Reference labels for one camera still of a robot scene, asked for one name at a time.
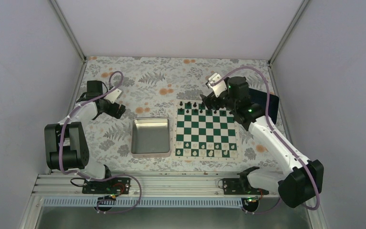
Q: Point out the dark blue box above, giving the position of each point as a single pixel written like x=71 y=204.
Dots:
x=260 y=98

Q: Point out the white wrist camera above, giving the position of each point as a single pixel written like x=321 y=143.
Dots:
x=113 y=95
x=217 y=84

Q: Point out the metal tray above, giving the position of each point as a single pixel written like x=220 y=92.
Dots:
x=151 y=137

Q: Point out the aluminium frame rail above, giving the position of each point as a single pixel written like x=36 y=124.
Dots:
x=153 y=185

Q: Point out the floral table mat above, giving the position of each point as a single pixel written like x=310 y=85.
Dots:
x=150 y=87

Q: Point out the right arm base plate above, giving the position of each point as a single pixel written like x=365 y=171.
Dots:
x=239 y=186

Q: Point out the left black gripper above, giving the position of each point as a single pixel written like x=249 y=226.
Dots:
x=120 y=111

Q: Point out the green white chessboard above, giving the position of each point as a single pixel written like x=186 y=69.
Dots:
x=197 y=128

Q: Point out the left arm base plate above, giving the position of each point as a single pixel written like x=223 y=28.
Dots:
x=115 y=186

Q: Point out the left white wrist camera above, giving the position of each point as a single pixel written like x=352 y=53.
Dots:
x=113 y=95

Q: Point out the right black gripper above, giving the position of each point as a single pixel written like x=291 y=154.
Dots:
x=206 y=99

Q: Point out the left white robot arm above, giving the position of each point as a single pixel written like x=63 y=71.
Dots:
x=66 y=147

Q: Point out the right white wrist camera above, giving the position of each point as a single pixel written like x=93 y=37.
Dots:
x=217 y=84

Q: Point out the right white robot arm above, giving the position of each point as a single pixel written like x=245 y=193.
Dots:
x=301 y=178

